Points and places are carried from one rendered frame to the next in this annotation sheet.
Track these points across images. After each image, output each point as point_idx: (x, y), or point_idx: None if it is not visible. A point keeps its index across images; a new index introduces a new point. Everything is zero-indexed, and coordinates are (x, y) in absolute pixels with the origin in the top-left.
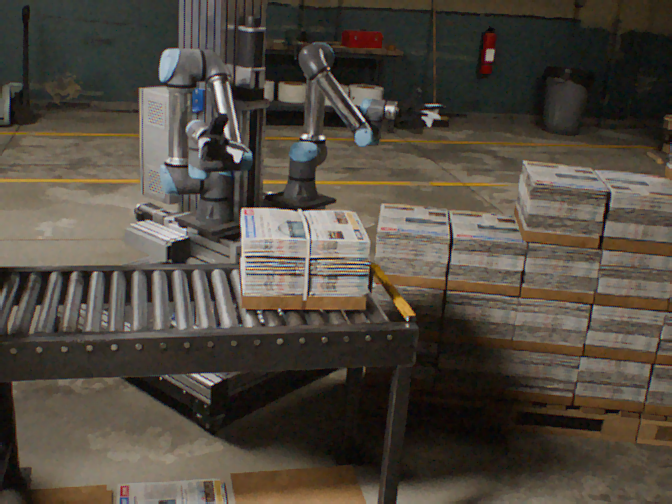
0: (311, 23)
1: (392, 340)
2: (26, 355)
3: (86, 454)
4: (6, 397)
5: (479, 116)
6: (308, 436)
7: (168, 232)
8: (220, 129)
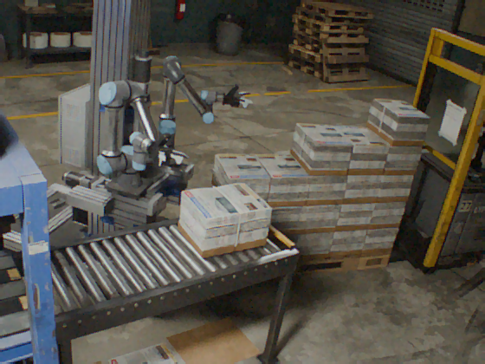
0: None
1: (287, 261)
2: (100, 317)
3: (74, 342)
4: None
5: (176, 45)
6: (195, 303)
7: (98, 194)
8: (164, 143)
